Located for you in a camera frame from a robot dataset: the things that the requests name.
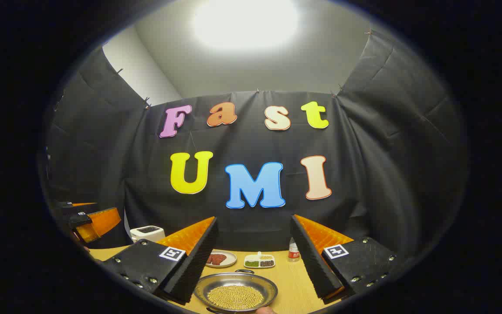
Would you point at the red meat slices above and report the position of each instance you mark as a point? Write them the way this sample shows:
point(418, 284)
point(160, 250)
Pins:
point(217, 259)

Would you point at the pile of soybeans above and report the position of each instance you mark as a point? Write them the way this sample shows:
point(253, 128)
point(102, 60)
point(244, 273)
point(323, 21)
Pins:
point(235, 296)

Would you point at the pile of green mung beans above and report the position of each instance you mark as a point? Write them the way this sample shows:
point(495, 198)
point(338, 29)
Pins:
point(252, 263)

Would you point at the clear plastic water bottle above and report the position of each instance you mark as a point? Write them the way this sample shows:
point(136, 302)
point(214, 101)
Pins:
point(293, 253)

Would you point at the white oval plate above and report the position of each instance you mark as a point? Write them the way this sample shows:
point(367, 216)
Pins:
point(230, 261)

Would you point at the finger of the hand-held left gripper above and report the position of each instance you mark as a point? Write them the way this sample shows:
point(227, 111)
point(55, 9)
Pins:
point(74, 205)
point(103, 222)

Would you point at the white divided dish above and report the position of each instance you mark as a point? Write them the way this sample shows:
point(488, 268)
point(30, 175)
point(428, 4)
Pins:
point(259, 258)

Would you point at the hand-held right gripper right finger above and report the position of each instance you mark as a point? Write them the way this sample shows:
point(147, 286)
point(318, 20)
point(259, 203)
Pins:
point(312, 266)

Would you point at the stainless steel pot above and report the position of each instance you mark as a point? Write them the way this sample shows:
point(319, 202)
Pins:
point(203, 288)

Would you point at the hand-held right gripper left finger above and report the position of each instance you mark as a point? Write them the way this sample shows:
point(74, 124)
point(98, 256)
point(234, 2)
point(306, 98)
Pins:
point(194, 270)

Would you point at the pile of dark red beans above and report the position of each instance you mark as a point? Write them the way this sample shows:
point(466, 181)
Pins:
point(267, 263)

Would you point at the white toaster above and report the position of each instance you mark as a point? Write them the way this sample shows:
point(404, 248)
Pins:
point(146, 233)

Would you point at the ceiling light panel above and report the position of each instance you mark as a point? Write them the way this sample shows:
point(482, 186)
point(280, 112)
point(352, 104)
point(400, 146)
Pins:
point(246, 22)

